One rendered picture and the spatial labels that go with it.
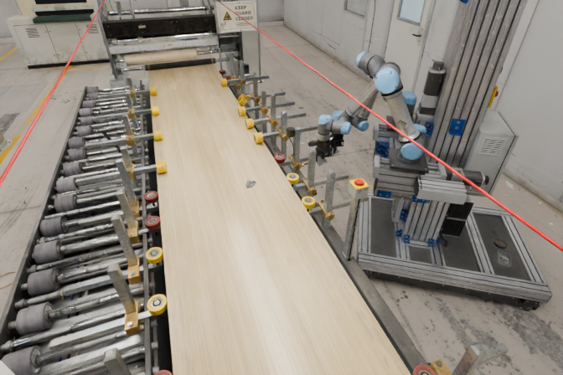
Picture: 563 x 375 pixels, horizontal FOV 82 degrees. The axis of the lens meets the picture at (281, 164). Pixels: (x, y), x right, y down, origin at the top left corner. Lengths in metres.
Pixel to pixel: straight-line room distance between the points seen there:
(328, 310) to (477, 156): 1.38
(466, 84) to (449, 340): 1.64
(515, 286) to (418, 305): 0.64
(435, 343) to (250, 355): 1.51
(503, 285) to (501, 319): 0.25
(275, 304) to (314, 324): 0.18
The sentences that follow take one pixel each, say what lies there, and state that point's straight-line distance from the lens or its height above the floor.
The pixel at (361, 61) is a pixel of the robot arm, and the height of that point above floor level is 1.51.
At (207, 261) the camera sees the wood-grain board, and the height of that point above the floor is 0.90.
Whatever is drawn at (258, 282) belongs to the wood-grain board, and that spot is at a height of 0.90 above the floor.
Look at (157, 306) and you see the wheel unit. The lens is 1.57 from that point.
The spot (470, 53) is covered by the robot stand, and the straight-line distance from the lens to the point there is 2.10.
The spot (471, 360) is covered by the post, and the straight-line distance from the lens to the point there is 1.36.
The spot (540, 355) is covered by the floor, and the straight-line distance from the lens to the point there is 2.89.
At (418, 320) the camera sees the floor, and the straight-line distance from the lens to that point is 2.67.
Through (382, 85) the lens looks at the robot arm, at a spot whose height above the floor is 1.56.
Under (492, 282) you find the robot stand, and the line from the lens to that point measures 2.78.
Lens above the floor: 2.16
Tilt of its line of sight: 34 degrees down
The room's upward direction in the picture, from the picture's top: straight up
